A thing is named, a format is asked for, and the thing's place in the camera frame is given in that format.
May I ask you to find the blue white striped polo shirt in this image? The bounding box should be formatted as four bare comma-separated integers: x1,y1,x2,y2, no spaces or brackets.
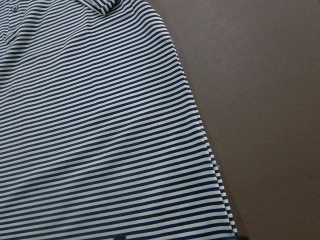
0,0,237,240

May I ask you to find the brown paper table cover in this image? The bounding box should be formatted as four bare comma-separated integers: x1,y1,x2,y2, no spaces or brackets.
150,0,320,240

